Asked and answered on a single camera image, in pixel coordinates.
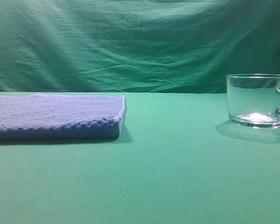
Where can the transparent glass cup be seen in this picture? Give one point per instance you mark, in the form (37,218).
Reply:
(254,100)

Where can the folded blue towel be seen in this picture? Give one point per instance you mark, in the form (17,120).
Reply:
(56,116)

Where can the green backdrop cloth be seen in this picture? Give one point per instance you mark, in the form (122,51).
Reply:
(168,46)

